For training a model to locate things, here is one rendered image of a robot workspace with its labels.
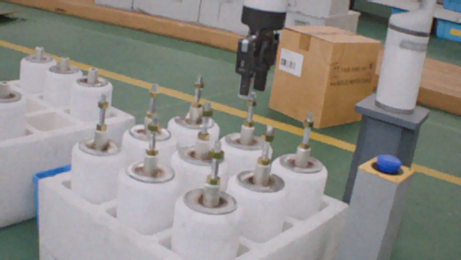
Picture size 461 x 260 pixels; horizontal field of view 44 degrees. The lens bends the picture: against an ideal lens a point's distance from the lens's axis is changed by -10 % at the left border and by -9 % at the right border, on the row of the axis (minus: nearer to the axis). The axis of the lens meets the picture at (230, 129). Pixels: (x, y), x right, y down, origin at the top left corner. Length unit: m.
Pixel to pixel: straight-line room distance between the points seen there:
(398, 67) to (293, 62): 0.89
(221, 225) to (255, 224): 0.11
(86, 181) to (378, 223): 0.46
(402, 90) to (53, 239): 0.75
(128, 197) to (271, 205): 0.21
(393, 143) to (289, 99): 0.91
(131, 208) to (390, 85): 0.63
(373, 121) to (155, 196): 0.56
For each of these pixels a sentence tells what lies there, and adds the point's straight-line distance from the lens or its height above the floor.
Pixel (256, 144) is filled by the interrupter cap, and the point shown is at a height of 0.25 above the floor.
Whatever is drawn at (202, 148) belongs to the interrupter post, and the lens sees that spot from 0.99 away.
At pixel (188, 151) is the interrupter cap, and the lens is 1.02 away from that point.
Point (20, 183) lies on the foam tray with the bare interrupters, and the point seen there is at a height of 0.09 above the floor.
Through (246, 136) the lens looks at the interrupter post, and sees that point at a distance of 1.08.
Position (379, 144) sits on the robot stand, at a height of 0.23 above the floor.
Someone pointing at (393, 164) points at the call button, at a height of 0.33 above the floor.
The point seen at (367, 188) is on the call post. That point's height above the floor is 0.29.
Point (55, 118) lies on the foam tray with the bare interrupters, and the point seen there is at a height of 0.16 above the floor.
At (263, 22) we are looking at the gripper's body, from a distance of 1.01.
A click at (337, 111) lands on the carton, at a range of 2.13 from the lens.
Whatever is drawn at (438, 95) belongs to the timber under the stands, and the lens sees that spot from 2.73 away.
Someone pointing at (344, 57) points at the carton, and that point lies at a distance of 2.07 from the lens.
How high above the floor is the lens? 0.62
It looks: 19 degrees down
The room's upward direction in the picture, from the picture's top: 8 degrees clockwise
